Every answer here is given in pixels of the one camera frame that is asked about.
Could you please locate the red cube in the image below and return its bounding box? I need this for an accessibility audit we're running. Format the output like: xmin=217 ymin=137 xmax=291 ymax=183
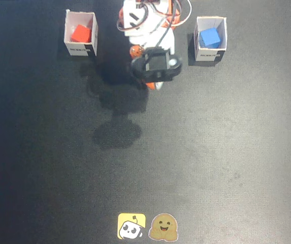
xmin=71 ymin=24 xmax=92 ymax=43

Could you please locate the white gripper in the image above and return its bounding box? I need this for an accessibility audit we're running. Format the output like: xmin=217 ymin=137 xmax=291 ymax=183
xmin=120 ymin=0 xmax=176 ymax=92

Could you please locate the thin servo wire bundle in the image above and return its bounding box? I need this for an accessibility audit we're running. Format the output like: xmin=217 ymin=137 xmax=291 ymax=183
xmin=116 ymin=0 xmax=192 ymax=33

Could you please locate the blue cube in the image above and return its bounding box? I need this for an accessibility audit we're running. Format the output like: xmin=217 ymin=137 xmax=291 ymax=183
xmin=198 ymin=27 xmax=221 ymax=48

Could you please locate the white cardboard box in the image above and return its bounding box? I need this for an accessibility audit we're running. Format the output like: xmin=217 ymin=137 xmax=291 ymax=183
xmin=63 ymin=9 xmax=99 ymax=57
xmin=193 ymin=16 xmax=228 ymax=62

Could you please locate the yellow robot sticker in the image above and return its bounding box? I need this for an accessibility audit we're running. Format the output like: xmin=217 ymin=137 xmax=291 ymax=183
xmin=117 ymin=212 xmax=147 ymax=240

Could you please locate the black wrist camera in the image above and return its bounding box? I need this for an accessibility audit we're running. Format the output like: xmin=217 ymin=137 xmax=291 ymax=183
xmin=131 ymin=47 xmax=183 ymax=84

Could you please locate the hugging face emoji sticker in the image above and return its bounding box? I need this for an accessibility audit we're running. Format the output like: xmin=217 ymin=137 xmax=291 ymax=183
xmin=148 ymin=212 xmax=179 ymax=241

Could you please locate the black table mat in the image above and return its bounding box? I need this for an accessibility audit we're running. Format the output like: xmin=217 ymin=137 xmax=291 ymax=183
xmin=0 ymin=0 xmax=291 ymax=244

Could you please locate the black camera cable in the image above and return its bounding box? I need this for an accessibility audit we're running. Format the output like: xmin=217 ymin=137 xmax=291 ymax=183
xmin=145 ymin=0 xmax=182 ymax=62

